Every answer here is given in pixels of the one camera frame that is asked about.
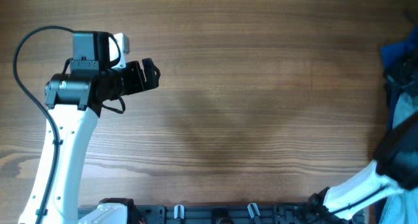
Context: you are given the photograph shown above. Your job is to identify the light blue denim shorts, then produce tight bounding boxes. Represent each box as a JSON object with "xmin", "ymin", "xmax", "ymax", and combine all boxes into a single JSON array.
[{"xmin": 378, "ymin": 91, "xmax": 418, "ymax": 224}]

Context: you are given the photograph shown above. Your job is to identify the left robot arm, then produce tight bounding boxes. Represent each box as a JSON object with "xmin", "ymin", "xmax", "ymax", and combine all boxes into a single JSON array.
[{"xmin": 19, "ymin": 31, "xmax": 161, "ymax": 223}]

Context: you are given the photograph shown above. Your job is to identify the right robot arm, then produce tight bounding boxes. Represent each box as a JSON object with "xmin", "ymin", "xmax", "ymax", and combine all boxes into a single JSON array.
[{"xmin": 303, "ymin": 114, "xmax": 417, "ymax": 223}]

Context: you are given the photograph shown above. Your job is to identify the dark blue garment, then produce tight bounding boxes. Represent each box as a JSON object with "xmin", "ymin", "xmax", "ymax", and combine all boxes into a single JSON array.
[{"xmin": 373, "ymin": 24, "xmax": 418, "ymax": 223}]

